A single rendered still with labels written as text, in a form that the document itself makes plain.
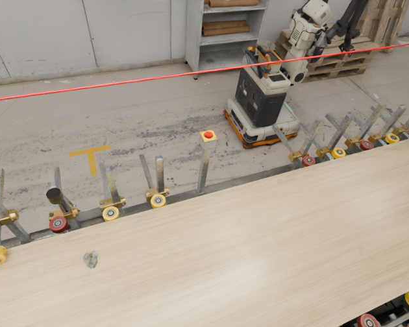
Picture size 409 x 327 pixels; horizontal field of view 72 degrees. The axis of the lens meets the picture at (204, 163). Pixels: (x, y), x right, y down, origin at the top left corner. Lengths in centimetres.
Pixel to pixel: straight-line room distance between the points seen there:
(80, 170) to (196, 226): 173
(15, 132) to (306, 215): 296
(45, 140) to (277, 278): 266
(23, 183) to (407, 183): 303
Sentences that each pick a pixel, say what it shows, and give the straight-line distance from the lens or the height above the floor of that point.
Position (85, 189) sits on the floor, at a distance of 281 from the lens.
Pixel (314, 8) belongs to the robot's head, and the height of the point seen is 133.
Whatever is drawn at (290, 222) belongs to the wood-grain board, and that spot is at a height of 90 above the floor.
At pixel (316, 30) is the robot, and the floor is 120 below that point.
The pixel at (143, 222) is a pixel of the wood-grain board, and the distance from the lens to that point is 150.
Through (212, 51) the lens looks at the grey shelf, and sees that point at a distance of 444.
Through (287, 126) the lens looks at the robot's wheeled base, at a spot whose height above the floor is 26.
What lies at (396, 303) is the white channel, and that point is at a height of 64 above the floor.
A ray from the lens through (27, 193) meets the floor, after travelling 296.
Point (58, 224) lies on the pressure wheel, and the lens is 159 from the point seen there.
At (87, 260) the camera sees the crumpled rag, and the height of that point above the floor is 91.
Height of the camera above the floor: 222
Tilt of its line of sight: 50 degrees down
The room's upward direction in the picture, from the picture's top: 8 degrees clockwise
